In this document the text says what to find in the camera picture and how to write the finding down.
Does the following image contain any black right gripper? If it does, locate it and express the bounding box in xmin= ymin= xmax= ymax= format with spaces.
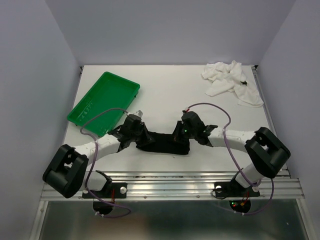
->
xmin=168 ymin=120 xmax=197 ymax=143

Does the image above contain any black t shirt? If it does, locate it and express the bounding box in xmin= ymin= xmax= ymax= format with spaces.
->
xmin=136 ymin=132 xmax=190 ymax=156

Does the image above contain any green plastic tray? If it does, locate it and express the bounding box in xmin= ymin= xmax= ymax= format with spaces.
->
xmin=67 ymin=72 xmax=140 ymax=137

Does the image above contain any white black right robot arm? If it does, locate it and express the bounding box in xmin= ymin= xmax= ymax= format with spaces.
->
xmin=173 ymin=121 xmax=291 ymax=195

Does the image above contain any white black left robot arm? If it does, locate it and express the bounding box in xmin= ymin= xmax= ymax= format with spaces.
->
xmin=42 ymin=124 xmax=155 ymax=199

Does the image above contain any white t shirt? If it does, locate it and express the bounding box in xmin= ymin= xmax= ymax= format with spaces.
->
xmin=201 ymin=60 xmax=264 ymax=108

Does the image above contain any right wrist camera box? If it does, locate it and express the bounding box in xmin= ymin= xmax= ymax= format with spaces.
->
xmin=181 ymin=111 xmax=206 ymax=130

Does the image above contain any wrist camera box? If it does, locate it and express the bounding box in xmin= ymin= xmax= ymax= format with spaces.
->
xmin=181 ymin=111 xmax=206 ymax=130
xmin=123 ymin=110 xmax=143 ymax=131

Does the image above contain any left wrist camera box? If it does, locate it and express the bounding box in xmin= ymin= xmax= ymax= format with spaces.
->
xmin=123 ymin=110 xmax=143 ymax=131

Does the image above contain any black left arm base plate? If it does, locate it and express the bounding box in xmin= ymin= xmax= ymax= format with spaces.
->
xmin=89 ymin=182 xmax=128 ymax=199

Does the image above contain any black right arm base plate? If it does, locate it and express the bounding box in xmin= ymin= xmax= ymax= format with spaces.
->
xmin=211 ymin=181 xmax=260 ymax=200

